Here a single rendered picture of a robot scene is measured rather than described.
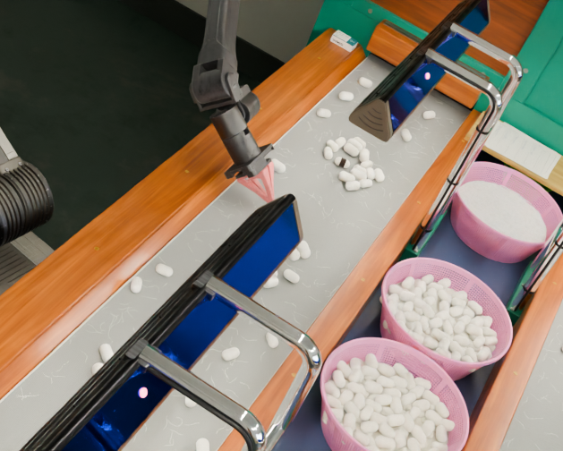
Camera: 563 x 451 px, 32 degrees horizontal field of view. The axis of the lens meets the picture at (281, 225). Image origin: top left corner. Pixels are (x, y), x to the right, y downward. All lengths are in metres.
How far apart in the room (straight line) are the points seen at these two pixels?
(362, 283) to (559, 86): 0.84
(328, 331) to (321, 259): 0.21
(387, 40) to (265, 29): 1.22
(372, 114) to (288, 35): 1.91
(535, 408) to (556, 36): 0.93
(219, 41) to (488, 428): 0.86
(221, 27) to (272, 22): 1.69
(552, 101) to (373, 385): 1.02
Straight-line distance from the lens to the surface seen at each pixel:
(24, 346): 1.56
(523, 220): 2.31
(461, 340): 1.91
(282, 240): 1.38
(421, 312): 1.93
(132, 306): 1.69
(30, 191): 1.78
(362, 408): 1.70
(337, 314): 1.78
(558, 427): 1.89
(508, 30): 2.45
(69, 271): 1.68
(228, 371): 1.65
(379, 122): 1.72
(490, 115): 1.89
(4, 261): 2.08
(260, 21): 3.64
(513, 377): 1.87
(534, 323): 2.01
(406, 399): 1.75
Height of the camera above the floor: 1.96
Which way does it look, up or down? 39 degrees down
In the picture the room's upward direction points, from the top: 24 degrees clockwise
